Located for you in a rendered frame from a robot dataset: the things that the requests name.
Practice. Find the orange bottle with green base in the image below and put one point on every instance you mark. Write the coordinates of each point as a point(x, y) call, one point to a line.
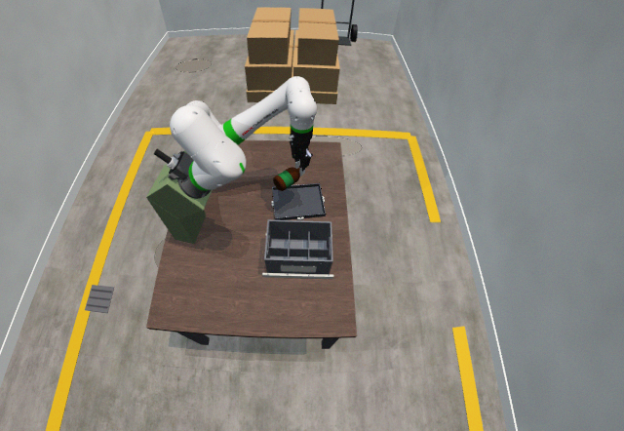
point(286, 178)

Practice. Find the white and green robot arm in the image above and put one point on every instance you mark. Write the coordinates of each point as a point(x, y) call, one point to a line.
point(219, 160)

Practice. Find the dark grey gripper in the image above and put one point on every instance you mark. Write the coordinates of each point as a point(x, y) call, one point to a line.
point(300, 157)

